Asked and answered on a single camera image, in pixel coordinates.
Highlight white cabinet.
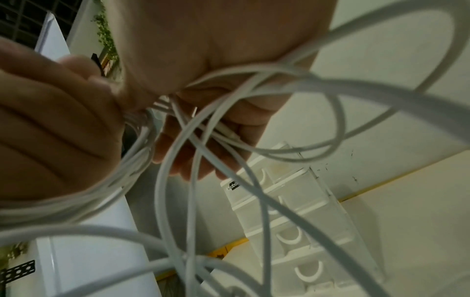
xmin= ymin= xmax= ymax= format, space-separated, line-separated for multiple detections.
xmin=35 ymin=11 xmax=165 ymax=297

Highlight person's left hand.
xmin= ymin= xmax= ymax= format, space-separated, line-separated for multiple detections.
xmin=0 ymin=37 xmax=128 ymax=210

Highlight dark window grille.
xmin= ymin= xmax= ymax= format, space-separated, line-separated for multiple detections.
xmin=0 ymin=0 xmax=82 ymax=50

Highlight person's right hand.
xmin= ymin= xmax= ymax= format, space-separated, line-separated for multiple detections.
xmin=109 ymin=0 xmax=339 ymax=182

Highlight black perforated metal bracket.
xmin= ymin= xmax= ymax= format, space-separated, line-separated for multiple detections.
xmin=0 ymin=259 xmax=37 ymax=287

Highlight translucent white drawer organizer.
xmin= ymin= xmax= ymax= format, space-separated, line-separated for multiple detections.
xmin=220 ymin=141 xmax=387 ymax=294

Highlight white cable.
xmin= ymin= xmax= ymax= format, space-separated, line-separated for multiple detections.
xmin=0 ymin=0 xmax=470 ymax=297

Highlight yellow edge strip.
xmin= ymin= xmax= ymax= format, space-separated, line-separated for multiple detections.
xmin=154 ymin=150 xmax=470 ymax=283

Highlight green hanging plant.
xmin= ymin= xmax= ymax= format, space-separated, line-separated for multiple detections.
xmin=93 ymin=0 xmax=122 ymax=77
xmin=0 ymin=242 xmax=31 ymax=271

